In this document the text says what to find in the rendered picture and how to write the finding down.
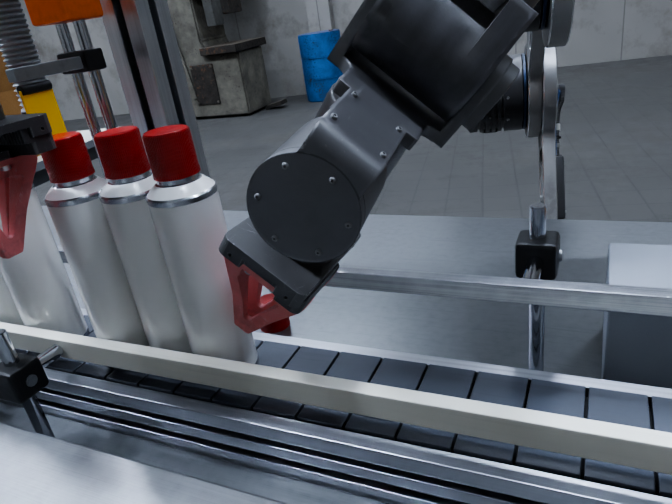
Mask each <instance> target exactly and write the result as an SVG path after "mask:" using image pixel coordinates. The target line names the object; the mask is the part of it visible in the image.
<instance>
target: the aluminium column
mask: <svg viewBox="0 0 672 504"><path fill-rule="evenodd" d="M100 3H101V7H102V10H103V16H102V19H103V23H104V26H105V29H106V33H107V36H108V40H109V43H110V47H111V50H112V53H113V57H114V60H115V64H116V67H117V71H118V74H119V77H120V81H121V84H122V88H123V91H124V94H125V98H126V101H127V105H128V108H129V112H130V115H131V118H132V122H133V125H134V126H136V127H138V128H139V131H140V134H141V137H142V136H143V134H144V133H145V132H147V131H149V130H152V129H155V128H159V127H164V126H169V125H178V124H182V125H187V126H188V127H189V128H190V132H191V135H192V139H193V143H194V147H195V151H196V155H197V159H198V163H199V165H200V169H201V170H200V171H199V173H201V174H203V175H205V176H207V177H209V178H210V174H209V170H208V166H207V162H206V158H205V154H204V150H203V146H202V142H201V138H200V134H199V129H198V125H197V121H196V117H195V113H194V109H193V105H192V101H191V97H190V93H189V89H188V84H187V80H186V76H185V72H184V68H183V64H182V60H181V56H180V52H179V48H178V44H177V39H176V35H175V31H174V27H173V23H172V19H171V15H170V11H169V7H168V3H167V0H100Z"/></svg>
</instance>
